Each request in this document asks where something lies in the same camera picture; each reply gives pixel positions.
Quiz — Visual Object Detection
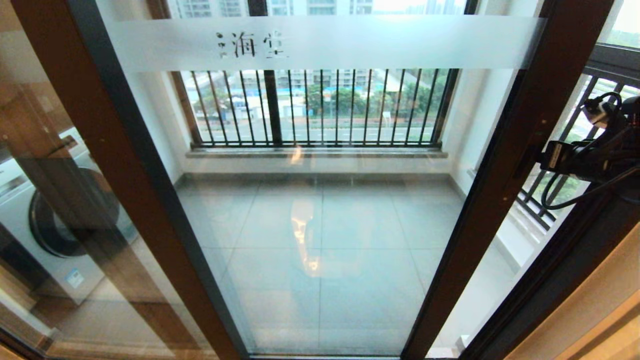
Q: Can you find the silver front-load washing machine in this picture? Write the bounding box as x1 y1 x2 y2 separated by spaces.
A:
0 127 141 306

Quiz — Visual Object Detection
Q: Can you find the dark wide window frame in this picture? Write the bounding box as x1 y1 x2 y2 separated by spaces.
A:
147 0 481 149

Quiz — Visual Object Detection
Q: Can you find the black long window railing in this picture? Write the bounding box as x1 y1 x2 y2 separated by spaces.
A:
177 67 461 150

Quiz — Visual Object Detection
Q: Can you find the silver cable connector plug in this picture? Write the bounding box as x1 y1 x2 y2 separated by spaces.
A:
582 99 610 126

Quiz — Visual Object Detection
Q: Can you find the dark narrow window frame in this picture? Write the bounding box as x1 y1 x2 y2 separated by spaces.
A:
585 41 640 76

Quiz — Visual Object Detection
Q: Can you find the brown-framed fixed glass door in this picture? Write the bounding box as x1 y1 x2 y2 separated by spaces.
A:
0 0 251 360

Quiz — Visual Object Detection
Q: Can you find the long grey stone window sill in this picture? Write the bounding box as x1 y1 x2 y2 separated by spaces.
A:
186 146 449 160

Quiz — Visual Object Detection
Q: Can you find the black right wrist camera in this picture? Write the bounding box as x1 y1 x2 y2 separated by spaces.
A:
539 141 566 173

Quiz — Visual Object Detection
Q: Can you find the black short window railing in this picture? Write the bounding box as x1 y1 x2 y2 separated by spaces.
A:
515 60 640 231

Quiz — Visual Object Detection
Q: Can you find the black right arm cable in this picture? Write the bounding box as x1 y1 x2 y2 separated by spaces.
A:
540 91 640 211

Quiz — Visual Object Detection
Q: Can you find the dark door frame jamb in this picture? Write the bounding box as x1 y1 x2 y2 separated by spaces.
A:
460 185 640 360

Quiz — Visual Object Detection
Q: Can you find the short grey stone window sill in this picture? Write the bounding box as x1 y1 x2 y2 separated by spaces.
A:
467 169 546 243

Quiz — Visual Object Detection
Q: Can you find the brown-framed sliding glass door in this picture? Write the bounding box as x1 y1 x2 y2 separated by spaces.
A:
0 0 617 360

